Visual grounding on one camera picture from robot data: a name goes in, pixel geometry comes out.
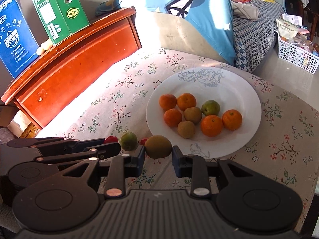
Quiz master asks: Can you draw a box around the brown kiwi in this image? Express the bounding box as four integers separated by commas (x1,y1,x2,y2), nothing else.
184,107,202,125
144,135,172,159
177,121,196,139

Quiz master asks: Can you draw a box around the orange mandarin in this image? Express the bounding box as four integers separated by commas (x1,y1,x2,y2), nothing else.
200,115,223,137
177,93,197,111
222,110,243,131
163,109,183,127
159,94,177,111

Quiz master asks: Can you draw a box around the green lime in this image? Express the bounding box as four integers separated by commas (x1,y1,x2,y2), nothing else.
201,100,220,116
119,131,138,151

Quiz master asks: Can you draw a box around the red cherry tomato upper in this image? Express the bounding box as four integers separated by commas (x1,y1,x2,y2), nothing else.
103,135,118,144

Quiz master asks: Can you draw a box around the red cherry tomato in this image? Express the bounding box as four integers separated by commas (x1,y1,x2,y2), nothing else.
103,135,118,144
140,138,148,145

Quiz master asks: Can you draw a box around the red cherry tomato lower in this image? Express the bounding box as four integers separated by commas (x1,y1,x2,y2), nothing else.
140,138,148,145

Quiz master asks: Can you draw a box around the yellow cardboard box on floor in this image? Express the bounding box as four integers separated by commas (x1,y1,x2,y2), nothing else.
8,110,41,138

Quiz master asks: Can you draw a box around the white floral plate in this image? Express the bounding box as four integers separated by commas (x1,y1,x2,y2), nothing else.
146,68,262,159

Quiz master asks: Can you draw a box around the egg on cabinet left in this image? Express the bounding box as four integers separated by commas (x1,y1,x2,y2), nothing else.
36,47,45,56

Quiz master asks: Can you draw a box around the egg on cabinet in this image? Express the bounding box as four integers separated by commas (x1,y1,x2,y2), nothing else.
40,38,53,51
36,47,45,56

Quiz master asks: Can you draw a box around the egg on cabinet right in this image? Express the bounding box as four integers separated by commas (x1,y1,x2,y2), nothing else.
40,38,53,51

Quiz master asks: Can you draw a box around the blue cardboard box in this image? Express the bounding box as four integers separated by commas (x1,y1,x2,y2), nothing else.
1,0,39,78

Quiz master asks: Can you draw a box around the houndstooth sofa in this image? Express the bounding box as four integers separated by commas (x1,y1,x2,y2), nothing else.
233,0,284,72

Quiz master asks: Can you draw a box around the green cardboard box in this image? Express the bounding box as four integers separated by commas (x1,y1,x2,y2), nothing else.
32,0,90,45

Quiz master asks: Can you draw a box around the blue shark cushion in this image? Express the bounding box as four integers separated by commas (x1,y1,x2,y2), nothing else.
95,0,236,65

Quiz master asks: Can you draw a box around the white plastic basket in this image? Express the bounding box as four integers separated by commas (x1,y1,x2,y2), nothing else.
277,31,319,74

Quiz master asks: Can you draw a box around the beige garment on sofa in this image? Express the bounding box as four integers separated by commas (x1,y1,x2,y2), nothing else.
231,1,260,21

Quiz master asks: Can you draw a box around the snack bag in basket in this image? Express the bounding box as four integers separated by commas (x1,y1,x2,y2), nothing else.
276,18,298,40

